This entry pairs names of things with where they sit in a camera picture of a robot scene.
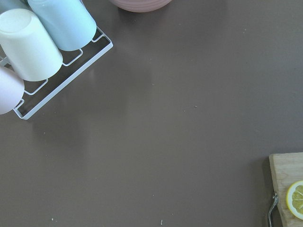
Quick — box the pink ribbed bowl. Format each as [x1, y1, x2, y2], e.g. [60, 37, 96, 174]
[110, 0, 171, 13]

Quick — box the light blue plastic cup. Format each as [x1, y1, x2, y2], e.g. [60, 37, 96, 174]
[28, 0, 97, 51]

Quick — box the cream plastic cup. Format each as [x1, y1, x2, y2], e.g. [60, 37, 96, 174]
[0, 9, 63, 81]

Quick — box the pink plastic cup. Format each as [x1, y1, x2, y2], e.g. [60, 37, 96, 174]
[0, 66, 25, 114]

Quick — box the wooden cutting board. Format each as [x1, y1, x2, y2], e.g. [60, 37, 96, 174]
[269, 152, 303, 227]

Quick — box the white wire cup rack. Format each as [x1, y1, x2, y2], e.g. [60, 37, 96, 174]
[13, 27, 113, 120]

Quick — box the lemon slice near handle top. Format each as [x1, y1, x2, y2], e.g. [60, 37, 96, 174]
[286, 181, 303, 220]

